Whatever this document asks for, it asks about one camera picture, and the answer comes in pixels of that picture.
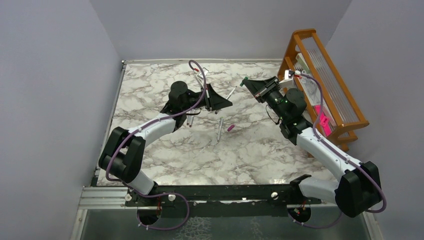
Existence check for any silver pen green tip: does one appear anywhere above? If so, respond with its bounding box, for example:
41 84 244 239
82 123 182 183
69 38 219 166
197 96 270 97
214 86 238 115

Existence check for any orange wooden rack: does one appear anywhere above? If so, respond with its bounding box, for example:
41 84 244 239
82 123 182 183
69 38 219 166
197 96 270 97
277 28 369 152

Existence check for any pink item in rack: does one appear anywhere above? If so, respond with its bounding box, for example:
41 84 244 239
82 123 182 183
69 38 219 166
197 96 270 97
314 104 334 137

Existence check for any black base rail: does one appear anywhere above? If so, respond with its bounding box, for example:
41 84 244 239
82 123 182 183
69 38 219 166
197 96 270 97
125 184 321 218

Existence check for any pink pen cap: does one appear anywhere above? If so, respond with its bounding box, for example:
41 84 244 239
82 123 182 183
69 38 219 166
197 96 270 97
227 124 235 132

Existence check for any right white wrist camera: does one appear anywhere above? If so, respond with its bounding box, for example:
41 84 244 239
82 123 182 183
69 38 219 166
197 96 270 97
278 69 302 90

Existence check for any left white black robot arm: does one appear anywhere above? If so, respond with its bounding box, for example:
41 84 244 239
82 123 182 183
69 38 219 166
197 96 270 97
98 81 233 195

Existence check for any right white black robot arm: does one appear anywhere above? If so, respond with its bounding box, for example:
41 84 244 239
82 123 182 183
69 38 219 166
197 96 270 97
242 76 387 218

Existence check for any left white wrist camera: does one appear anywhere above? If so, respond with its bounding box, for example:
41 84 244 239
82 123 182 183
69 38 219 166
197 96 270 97
193 67 209 88

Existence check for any white package in rack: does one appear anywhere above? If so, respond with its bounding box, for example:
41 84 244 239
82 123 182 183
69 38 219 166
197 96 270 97
294 53 321 106

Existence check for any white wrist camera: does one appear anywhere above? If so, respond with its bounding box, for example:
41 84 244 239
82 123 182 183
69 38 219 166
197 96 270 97
193 67 209 88
278 69 302 90

